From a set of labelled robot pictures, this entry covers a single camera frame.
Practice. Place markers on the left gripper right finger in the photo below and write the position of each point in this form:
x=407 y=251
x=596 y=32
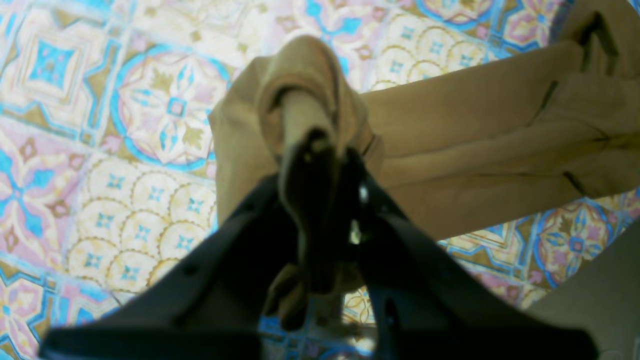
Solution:
x=427 y=306

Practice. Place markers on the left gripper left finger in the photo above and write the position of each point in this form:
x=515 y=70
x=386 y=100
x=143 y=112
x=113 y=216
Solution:
x=207 y=307

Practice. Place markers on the brown t-shirt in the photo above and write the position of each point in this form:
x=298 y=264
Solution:
x=461 y=151

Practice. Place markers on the patterned tile tablecloth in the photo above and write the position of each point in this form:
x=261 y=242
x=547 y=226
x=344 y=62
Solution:
x=107 y=162

